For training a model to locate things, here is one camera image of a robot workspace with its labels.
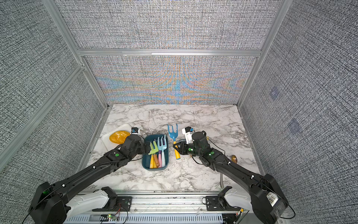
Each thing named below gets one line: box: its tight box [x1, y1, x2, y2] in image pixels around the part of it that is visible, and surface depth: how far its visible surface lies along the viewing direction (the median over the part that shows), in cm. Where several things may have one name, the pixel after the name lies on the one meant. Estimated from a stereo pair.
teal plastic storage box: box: [141, 134, 170, 171], surface depth 87 cm
